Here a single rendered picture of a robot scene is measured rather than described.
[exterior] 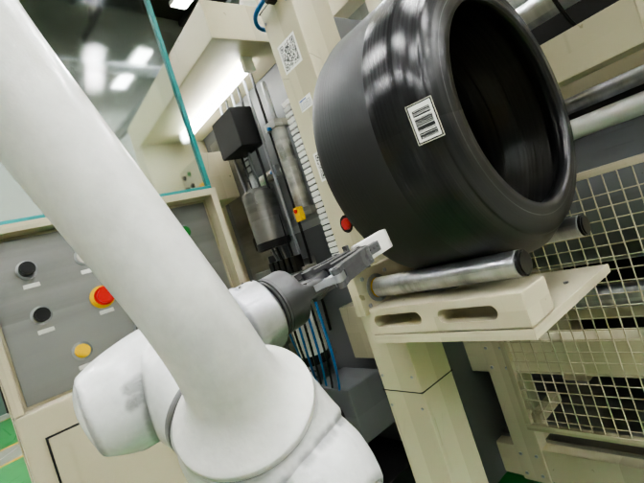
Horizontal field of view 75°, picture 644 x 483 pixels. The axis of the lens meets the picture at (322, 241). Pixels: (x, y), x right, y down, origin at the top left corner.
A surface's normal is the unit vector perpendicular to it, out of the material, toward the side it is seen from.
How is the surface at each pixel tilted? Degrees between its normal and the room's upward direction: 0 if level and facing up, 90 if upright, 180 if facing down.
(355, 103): 77
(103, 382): 57
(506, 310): 90
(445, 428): 90
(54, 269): 90
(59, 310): 90
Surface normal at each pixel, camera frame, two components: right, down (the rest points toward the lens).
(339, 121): -0.79, 0.06
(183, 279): 0.54, -0.23
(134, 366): 0.20, -0.65
